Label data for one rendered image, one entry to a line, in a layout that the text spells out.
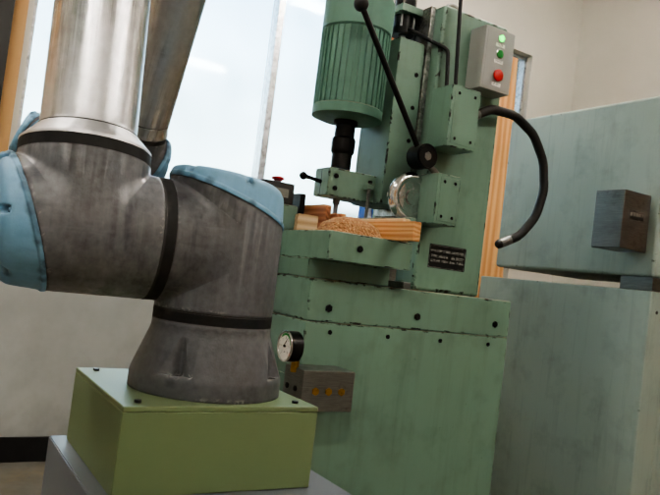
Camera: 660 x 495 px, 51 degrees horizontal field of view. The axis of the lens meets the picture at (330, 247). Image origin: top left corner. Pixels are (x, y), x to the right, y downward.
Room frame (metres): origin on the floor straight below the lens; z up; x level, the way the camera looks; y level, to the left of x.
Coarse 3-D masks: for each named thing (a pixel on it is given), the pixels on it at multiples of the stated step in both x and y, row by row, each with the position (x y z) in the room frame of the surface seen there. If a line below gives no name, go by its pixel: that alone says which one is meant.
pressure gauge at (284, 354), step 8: (280, 336) 1.40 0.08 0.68; (288, 336) 1.37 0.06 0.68; (296, 336) 1.37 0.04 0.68; (280, 344) 1.40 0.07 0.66; (288, 344) 1.37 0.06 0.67; (296, 344) 1.36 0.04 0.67; (280, 352) 1.39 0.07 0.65; (288, 352) 1.37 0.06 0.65; (296, 352) 1.36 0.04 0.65; (288, 360) 1.37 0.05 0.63; (296, 360) 1.38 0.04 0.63; (296, 368) 1.39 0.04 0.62
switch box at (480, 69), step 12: (480, 36) 1.72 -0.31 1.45; (492, 36) 1.72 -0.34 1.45; (480, 48) 1.72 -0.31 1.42; (492, 48) 1.72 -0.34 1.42; (468, 60) 1.75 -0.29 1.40; (480, 60) 1.72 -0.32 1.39; (492, 60) 1.72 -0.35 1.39; (504, 60) 1.74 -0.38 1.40; (468, 72) 1.75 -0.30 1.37; (480, 72) 1.71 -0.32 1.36; (492, 72) 1.72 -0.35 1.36; (504, 72) 1.74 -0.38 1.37; (468, 84) 1.74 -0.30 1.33; (480, 84) 1.71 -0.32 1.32; (504, 84) 1.75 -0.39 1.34; (492, 96) 1.78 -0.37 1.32
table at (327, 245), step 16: (288, 240) 1.56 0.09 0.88; (304, 240) 1.49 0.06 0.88; (320, 240) 1.43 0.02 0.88; (336, 240) 1.41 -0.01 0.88; (352, 240) 1.43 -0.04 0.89; (368, 240) 1.45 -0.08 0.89; (384, 240) 1.47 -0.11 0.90; (304, 256) 1.48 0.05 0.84; (320, 256) 1.42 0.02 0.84; (336, 256) 1.41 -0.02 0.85; (352, 256) 1.43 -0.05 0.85; (368, 256) 1.45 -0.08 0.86; (384, 256) 1.47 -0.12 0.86; (400, 256) 1.49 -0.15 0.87
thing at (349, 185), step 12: (324, 168) 1.69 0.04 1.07; (336, 168) 1.67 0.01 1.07; (324, 180) 1.68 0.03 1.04; (336, 180) 1.68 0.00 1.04; (348, 180) 1.69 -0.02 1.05; (360, 180) 1.71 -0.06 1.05; (372, 180) 1.73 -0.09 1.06; (324, 192) 1.67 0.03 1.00; (336, 192) 1.68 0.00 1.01; (348, 192) 1.69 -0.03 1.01; (360, 192) 1.71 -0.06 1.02; (372, 192) 1.73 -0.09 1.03
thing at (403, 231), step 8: (376, 224) 1.54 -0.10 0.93; (384, 224) 1.51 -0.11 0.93; (392, 224) 1.48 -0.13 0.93; (400, 224) 1.46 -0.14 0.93; (408, 224) 1.44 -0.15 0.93; (416, 224) 1.42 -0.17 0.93; (384, 232) 1.51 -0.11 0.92; (392, 232) 1.48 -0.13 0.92; (400, 232) 1.46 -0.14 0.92; (408, 232) 1.43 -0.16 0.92; (416, 232) 1.42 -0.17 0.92; (400, 240) 1.46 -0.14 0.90; (408, 240) 1.43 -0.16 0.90; (416, 240) 1.43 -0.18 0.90
